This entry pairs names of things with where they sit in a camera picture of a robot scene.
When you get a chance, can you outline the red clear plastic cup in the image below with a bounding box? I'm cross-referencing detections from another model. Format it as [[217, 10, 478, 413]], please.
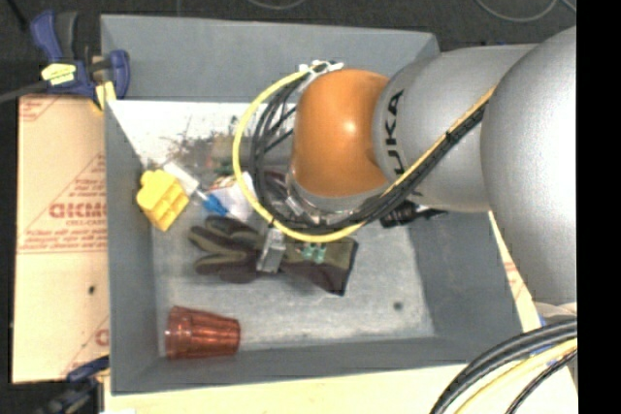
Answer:
[[163, 304, 243, 362]]

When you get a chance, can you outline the yellow plastic toy block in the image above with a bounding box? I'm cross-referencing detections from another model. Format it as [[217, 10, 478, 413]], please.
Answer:
[[135, 169, 191, 233]]

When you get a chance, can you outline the grey metal bin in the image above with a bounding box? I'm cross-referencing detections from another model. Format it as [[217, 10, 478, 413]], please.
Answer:
[[99, 13, 529, 394]]

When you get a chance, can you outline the dark brown glove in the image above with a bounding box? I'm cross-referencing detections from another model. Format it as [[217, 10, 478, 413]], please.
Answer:
[[187, 214, 360, 298]]

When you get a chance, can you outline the clear bottle with blue cap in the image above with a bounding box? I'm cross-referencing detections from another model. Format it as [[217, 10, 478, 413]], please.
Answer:
[[161, 161, 227, 216]]

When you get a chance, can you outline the white packet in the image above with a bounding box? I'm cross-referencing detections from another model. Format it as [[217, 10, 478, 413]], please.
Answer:
[[212, 172, 257, 221]]

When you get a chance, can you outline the black cylinder on white bracket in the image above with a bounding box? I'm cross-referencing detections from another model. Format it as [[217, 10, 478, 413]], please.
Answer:
[[377, 201, 448, 230]]

